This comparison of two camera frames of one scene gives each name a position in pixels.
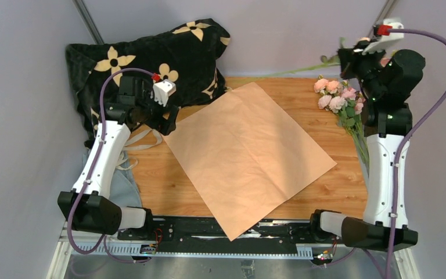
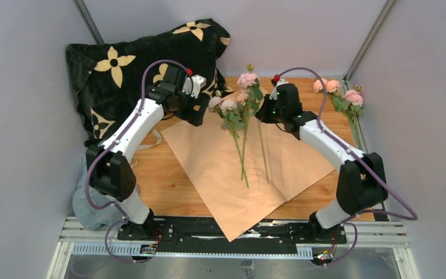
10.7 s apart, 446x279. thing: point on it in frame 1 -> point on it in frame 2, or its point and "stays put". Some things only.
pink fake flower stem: [325, 61] -> [233, 120]
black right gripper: [350, 57] -> [263, 114]
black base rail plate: [207, 236] stays put
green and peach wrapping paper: [245, 157] stays put
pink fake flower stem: [348, 104] -> [250, 96]
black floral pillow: [188, 54] stays put
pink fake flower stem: [348, 102] -> [256, 96]
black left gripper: [164, 127] -> [193, 116]
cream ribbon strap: [139, 146] stays put
